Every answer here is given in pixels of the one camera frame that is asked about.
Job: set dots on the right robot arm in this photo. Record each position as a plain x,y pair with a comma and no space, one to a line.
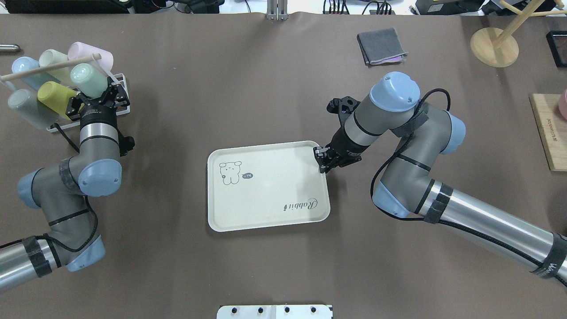
402,185

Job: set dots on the cream rabbit print tray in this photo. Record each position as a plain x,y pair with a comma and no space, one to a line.
264,186

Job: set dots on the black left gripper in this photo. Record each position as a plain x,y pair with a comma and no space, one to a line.
97,115

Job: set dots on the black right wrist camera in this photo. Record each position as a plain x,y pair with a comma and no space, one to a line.
343,107

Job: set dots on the black tray at edge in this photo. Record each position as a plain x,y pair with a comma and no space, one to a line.
557,41

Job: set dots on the wooden mug tree stand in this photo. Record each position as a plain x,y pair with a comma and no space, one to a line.
496,47

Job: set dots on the pink bowl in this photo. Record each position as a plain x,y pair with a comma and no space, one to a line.
562,104

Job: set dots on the silver metal cylinder tool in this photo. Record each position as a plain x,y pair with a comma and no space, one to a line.
10,48

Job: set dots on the folded grey cloth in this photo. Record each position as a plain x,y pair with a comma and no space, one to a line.
381,46

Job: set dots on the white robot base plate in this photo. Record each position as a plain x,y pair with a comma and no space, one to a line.
281,311

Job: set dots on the cream white cup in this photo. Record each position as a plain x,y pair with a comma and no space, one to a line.
52,56

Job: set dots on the pink cup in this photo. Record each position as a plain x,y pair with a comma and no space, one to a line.
100,59

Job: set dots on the grey cup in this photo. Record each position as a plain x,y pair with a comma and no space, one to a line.
26,104

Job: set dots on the aluminium frame post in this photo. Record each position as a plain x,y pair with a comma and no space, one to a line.
277,10

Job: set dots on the bamboo cutting board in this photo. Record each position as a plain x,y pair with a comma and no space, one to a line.
552,128

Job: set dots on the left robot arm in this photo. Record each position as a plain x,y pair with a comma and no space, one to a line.
62,191

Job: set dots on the mint green cup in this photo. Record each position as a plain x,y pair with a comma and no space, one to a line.
89,80

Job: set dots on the yellow cup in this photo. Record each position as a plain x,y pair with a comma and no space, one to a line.
56,97

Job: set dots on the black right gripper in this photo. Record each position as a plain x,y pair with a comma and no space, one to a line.
347,149

